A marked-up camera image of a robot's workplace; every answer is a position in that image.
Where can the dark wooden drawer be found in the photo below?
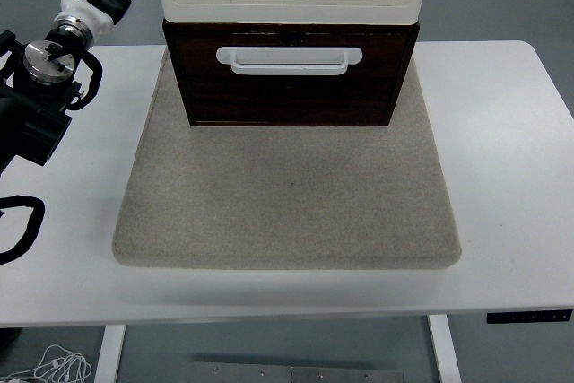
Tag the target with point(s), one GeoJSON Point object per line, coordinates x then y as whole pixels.
{"type": "Point", "coordinates": [291, 98]}

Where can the beige fabric mat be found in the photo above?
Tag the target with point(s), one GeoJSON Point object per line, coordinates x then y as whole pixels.
{"type": "Point", "coordinates": [287, 194]}

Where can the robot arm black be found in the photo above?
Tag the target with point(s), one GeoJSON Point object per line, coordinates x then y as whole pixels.
{"type": "Point", "coordinates": [42, 118]}

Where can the black table control panel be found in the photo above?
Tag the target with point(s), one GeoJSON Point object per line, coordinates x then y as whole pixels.
{"type": "Point", "coordinates": [529, 316]}

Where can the white table leg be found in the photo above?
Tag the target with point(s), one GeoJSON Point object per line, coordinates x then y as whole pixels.
{"type": "Point", "coordinates": [444, 351]}
{"type": "Point", "coordinates": [110, 356]}

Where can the dark wooden drawer casing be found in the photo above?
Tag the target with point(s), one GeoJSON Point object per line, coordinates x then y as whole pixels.
{"type": "Point", "coordinates": [168, 42]}

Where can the grey metal plate with screws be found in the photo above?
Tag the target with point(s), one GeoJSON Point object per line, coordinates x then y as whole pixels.
{"type": "Point", "coordinates": [291, 374]}

